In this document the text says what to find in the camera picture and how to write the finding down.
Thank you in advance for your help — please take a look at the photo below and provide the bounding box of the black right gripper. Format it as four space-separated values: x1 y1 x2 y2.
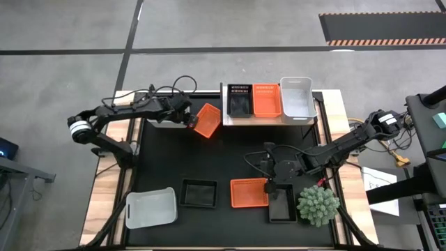
259 142 279 200

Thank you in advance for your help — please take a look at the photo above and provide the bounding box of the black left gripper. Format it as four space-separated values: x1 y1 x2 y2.
158 94 199 130

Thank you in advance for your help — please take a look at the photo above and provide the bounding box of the orange slotted plastic basket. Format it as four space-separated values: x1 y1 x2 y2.
192 102 222 139
229 177 270 209
252 83 282 119

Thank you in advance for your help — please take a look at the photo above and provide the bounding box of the black slotted plastic basket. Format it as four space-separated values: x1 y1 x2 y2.
267 183 298 224
226 83 254 119
178 178 219 209

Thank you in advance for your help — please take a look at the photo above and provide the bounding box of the black table mat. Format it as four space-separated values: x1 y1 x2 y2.
125 93 336 247

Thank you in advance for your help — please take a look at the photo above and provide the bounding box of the pale green artificial plant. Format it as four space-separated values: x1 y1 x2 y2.
295 184 341 229

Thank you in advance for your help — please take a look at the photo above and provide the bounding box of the white paper sheet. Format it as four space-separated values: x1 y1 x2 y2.
361 166 401 218

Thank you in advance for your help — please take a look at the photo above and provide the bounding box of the black stand base bar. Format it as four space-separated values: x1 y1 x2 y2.
365 162 433 206

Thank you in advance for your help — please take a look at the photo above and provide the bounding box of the grey equipment cart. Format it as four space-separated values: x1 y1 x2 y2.
405 93 446 199

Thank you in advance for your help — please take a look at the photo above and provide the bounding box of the backlit computer keyboard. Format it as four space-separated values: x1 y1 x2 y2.
425 204 446 240

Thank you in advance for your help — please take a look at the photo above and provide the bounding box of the grey metal desk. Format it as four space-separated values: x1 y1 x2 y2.
0 156 56 241

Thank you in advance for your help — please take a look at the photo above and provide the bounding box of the teal box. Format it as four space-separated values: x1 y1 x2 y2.
431 112 446 130

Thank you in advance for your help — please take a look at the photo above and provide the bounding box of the black electronic device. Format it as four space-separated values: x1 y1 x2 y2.
0 137 20 160

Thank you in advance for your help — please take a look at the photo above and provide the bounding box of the black round pole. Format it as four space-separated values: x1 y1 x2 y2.
421 85 446 107

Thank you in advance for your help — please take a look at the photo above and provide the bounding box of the black hazard-striped floor ramp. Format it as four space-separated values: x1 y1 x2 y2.
318 11 446 47

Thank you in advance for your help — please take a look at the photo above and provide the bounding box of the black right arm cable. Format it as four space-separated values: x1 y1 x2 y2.
243 144 314 178

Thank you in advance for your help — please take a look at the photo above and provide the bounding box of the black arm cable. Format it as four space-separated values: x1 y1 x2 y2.
100 75 199 109
243 144 314 178

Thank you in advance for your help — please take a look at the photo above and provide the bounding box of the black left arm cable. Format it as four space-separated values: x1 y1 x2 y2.
100 75 199 109

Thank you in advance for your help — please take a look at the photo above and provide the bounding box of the yellow cable connector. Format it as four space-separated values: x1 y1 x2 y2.
393 155 411 168

